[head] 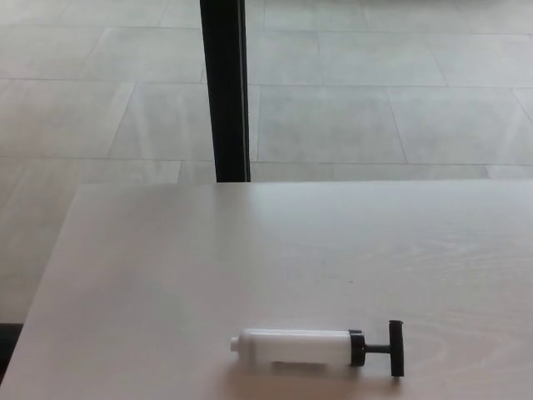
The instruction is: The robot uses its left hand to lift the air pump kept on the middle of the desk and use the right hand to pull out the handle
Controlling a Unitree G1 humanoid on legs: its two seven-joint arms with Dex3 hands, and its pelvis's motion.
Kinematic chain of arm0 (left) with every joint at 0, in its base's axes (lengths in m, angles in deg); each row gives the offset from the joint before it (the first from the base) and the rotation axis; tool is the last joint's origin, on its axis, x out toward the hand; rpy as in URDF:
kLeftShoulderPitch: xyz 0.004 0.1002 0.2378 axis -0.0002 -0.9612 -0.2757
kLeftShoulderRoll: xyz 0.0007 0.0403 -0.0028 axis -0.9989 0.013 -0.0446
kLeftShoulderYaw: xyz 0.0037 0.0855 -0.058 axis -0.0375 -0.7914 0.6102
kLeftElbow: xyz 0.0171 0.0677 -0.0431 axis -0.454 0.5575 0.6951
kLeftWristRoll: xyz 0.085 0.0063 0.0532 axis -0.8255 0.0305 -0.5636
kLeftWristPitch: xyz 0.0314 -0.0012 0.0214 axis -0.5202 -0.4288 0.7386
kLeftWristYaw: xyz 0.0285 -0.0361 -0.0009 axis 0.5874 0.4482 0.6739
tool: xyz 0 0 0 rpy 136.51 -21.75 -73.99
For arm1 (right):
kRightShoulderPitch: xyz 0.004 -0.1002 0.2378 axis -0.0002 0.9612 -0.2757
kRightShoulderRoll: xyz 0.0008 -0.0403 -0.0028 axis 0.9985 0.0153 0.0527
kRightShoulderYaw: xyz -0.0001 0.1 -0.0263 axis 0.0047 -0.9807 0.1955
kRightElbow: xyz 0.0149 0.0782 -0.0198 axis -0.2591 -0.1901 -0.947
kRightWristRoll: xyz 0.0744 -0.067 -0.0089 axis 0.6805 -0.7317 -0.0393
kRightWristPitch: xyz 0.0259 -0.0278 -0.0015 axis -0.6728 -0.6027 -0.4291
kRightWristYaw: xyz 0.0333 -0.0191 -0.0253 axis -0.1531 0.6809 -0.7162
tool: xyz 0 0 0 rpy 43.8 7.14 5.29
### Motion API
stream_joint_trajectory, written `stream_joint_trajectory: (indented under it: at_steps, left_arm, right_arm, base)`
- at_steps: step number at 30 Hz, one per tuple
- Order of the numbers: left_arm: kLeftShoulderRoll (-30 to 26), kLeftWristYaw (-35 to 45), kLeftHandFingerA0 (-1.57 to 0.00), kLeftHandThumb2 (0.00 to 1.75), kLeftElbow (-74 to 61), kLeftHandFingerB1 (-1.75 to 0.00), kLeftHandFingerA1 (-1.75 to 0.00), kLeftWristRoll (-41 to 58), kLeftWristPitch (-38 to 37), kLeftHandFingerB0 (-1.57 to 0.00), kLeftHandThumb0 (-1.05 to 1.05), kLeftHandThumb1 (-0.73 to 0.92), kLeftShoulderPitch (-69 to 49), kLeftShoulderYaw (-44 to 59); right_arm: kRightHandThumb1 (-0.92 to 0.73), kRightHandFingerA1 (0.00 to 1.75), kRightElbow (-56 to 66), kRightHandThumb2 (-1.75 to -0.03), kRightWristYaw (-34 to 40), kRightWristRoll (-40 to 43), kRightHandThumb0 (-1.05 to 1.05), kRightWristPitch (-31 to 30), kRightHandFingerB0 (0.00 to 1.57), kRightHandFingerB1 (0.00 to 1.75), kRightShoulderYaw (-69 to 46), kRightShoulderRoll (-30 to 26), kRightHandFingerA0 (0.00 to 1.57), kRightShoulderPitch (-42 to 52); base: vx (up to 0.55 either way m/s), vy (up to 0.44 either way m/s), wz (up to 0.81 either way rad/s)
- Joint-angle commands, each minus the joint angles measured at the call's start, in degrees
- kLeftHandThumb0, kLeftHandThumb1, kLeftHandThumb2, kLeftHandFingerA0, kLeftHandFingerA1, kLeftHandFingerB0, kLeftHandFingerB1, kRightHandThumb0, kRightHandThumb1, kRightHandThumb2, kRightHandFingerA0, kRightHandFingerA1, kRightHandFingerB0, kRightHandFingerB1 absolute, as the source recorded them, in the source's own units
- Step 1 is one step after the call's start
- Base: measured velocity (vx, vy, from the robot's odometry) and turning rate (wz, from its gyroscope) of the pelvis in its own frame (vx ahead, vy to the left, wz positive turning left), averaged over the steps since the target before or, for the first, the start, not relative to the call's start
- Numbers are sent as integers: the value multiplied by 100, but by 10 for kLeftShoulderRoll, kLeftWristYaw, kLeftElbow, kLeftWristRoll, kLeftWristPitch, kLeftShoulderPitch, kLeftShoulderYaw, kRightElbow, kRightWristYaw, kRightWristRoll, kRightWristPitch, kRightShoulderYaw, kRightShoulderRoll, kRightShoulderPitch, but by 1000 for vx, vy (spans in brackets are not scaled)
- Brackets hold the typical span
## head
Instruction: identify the white air pump black handle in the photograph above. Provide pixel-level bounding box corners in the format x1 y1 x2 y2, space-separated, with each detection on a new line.
230 319 406 379

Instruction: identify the black metal post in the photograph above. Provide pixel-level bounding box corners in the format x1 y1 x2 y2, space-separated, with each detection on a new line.
198 0 252 183

